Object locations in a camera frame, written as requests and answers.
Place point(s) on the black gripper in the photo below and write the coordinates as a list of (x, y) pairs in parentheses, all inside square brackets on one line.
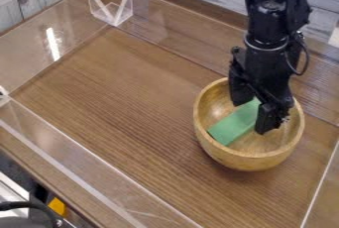
[(259, 75)]

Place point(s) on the green rectangular block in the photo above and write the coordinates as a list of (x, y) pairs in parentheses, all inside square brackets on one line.
[(235, 124)]

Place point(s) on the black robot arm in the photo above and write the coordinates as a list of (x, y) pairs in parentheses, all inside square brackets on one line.
[(275, 21)]

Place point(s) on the brown wooden bowl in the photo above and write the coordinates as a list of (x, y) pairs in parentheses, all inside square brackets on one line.
[(253, 152)]

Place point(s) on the yellow and black device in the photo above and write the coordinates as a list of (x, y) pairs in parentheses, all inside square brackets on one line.
[(49, 198)]

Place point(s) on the clear acrylic corner bracket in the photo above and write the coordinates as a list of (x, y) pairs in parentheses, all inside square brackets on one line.
[(113, 13)]

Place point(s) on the clear acrylic tray wall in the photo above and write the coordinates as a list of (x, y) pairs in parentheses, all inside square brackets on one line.
[(95, 188)]

